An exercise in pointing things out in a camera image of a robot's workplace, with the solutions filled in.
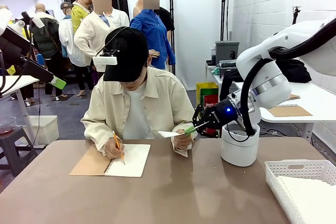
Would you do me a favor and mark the white head-mounted camera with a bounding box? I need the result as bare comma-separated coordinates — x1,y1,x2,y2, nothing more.
92,49,118,66

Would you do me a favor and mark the white desktop trash bin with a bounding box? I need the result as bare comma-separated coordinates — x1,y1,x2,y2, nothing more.
220,123,261,168

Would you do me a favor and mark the person's right forearm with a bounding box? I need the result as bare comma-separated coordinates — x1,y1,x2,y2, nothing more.
81,119,114,157

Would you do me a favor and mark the person's left hand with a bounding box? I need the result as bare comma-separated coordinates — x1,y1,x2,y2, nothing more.
172,129,195,151

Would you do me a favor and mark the mannequin in yellow-green shirt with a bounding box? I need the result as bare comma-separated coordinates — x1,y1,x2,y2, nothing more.
70,0,92,35

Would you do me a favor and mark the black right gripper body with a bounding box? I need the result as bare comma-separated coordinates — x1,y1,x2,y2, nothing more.
207,99,241,131

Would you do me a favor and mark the yellow pencil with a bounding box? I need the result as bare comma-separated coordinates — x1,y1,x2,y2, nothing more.
112,130,126,166

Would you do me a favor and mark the clear glass bowl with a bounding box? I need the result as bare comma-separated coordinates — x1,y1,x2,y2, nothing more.
0,116,17,134

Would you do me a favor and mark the person's right hand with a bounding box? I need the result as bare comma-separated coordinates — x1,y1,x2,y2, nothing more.
104,137,125,159

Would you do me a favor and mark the red shopping bag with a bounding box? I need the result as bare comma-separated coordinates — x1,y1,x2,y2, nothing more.
203,94,224,135

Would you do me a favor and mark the white rounded side table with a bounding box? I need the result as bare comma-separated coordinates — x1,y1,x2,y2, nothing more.
233,81,336,142

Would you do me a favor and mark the mannequin in dark jacket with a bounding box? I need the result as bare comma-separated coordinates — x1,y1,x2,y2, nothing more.
28,3,65,98

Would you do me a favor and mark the person's left forearm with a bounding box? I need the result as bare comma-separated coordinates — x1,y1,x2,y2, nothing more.
172,129,198,158

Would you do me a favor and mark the white floor storage bin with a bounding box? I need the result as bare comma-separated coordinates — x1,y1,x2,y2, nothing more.
15,115,60,146

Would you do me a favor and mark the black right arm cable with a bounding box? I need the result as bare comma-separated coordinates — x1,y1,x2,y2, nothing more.
239,17,336,136

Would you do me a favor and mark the black cloth pile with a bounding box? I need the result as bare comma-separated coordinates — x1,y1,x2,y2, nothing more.
219,58,312,102

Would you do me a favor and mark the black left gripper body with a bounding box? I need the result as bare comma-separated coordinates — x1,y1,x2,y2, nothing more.
0,26,31,66

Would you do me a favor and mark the black slim tripod stand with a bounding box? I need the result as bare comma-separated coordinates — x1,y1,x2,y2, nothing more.
292,5,302,26

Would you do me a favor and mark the white paper sheet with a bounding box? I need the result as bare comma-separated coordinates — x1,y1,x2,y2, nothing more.
157,129,197,138

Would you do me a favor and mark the mannequin with cap white shirt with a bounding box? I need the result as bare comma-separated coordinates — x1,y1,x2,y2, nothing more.
58,2,89,98

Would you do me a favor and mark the spiral notebook brown cover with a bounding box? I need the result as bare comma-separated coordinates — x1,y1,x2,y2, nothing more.
69,144,152,178

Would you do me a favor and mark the mannequin in cream jacket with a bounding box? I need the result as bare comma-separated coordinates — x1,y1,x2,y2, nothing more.
74,0,130,73

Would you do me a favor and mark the mannequin in blue shirt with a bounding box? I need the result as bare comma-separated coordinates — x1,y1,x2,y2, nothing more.
130,0,176,70

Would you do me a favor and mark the black baseball cap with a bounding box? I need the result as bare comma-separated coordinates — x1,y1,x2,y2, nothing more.
102,26,149,83

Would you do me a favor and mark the green yellow shopping bag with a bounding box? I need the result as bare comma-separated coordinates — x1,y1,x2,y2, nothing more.
196,82,219,113

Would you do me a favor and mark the white paper stack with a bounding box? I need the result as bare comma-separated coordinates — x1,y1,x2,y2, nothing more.
274,175,336,224

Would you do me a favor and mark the white narrow table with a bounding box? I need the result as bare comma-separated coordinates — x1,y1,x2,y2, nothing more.
204,62,224,138

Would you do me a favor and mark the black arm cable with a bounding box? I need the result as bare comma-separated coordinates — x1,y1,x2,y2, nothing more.
239,17,336,136
0,35,35,96

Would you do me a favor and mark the grey tray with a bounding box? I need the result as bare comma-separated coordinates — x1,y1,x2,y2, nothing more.
219,59,248,71

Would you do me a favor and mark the white perforated plastic basket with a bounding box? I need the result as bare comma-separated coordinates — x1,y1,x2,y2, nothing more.
264,159,336,224

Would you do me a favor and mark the white desk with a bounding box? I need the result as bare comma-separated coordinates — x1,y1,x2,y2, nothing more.
0,74,40,146

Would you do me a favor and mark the grey box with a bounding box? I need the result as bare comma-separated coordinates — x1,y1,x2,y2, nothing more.
215,40,240,65

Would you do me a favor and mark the person in cream shirt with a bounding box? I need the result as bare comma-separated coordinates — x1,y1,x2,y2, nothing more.
80,26,200,158

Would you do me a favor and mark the grey plastic stool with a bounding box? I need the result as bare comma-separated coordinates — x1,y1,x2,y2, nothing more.
0,126,38,178

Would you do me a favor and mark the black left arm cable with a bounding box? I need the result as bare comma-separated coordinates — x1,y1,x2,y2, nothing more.
0,35,35,96

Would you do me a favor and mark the mannequin in black shirt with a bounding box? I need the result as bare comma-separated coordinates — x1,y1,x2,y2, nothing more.
132,0,175,38

